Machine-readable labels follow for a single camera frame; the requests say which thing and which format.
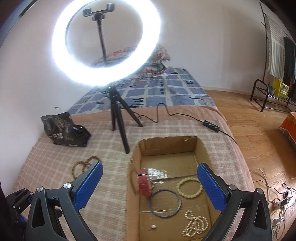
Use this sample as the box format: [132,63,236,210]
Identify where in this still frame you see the white pearl necklace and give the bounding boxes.
[181,210,209,238]

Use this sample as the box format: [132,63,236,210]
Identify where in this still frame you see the long brown bead necklace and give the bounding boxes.
[71,155,102,180]

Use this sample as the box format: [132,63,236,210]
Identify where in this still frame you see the yellow bead bracelet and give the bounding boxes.
[176,177,204,199]

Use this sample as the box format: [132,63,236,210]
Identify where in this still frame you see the dark blue bangle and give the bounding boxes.
[148,189,182,218]

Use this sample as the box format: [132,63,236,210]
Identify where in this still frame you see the white power strip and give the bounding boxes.
[268,194,292,232]

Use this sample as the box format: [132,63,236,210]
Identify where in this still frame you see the cardboard box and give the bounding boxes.
[126,136,220,240]

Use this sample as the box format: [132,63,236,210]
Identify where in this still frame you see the black snack bag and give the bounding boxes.
[41,112,91,147]

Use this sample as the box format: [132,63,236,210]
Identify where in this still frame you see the orange cloth covered furniture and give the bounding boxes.
[280,113,296,141]

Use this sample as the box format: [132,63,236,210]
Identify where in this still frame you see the pink plaid blanket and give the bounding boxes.
[14,105,254,240]

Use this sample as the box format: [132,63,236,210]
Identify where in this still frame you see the black clothes rack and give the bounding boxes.
[250,8,295,113]

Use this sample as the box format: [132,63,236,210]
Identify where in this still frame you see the black tripod stand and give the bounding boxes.
[107,85,143,154]

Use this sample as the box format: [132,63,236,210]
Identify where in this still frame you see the yellow box on rack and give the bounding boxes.
[273,78,289,100]

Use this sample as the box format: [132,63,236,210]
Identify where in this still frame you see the blue checked bed sheet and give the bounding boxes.
[68,68,217,115]

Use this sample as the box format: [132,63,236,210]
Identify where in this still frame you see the folded floral quilt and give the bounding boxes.
[106,45,171,79]

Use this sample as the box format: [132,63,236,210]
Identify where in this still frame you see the dark hanging clothes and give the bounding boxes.
[283,37,295,85]

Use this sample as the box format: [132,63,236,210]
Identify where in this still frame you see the striped hanging towel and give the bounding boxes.
[265,15,285,80]

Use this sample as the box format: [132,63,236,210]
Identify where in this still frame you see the black phone holder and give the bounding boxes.
[83,3,115,65]

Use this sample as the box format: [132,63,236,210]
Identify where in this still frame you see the black ring light cable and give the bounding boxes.
[96,86,238,144]

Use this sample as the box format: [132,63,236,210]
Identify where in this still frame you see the white ring light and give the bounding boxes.
[51,0,162,88]

